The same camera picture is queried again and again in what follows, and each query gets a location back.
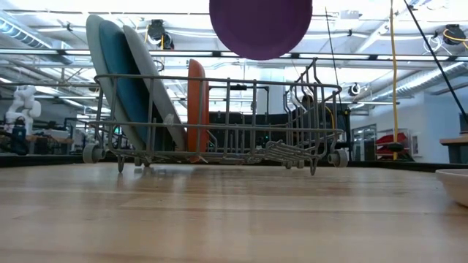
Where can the orange plate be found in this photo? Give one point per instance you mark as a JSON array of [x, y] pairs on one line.
[[197, 102]]

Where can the grey plate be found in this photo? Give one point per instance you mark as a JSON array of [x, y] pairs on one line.
[[153, 87]]

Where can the purple plate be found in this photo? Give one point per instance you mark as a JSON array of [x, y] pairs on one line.
[[259, 25]]

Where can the light blue plate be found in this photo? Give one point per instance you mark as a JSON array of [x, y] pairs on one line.
[[94, 65]]

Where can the black desk partition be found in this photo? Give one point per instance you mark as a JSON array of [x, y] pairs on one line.
[[278, 118]]

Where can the thin black pole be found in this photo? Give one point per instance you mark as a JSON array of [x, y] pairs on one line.
[[331, 44]]

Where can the red storage bins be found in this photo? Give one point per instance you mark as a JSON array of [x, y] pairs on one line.
[[391, 139]]

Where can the wooden workbench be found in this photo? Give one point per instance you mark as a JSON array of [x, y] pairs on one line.
[[55, 140]]

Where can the white framed panel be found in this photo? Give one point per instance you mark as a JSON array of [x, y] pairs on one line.
[[415, 144]]

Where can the white robot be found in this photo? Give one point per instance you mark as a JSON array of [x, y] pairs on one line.
[[23, 106]]

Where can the wooden side table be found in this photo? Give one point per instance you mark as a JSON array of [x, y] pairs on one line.
[[455, 140]]

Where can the black aluminium table frame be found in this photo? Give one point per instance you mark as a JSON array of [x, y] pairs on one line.
[[44, 160]]

